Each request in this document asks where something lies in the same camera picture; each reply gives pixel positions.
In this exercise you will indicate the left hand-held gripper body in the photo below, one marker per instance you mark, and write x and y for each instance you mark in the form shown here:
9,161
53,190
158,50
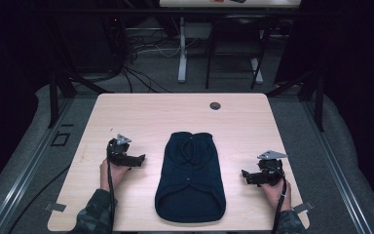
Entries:
118,150

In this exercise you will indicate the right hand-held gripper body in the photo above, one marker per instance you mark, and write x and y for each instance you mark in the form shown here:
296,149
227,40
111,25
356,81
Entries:
271,167

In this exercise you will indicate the dark navy garment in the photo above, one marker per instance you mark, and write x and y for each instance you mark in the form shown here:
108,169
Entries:
190,182

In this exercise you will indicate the person's left hand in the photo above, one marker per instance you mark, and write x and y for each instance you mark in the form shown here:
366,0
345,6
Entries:
119,174

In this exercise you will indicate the person's right hand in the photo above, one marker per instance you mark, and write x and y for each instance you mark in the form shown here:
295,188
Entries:
272,194

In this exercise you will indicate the black metal stand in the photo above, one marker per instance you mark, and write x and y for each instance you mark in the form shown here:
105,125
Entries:
308,87
61,81

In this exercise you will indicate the black metal chair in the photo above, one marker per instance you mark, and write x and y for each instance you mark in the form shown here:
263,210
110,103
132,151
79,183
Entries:
237,39

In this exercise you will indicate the white desk with white legs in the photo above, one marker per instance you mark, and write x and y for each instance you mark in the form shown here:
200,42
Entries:
227,3

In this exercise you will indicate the grey metal table bracket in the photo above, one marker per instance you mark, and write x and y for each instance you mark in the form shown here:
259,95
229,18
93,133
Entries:
304,207
55,206

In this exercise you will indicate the aluminium floor rail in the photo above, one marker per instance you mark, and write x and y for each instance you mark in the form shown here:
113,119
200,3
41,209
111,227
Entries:
22,175
337,169

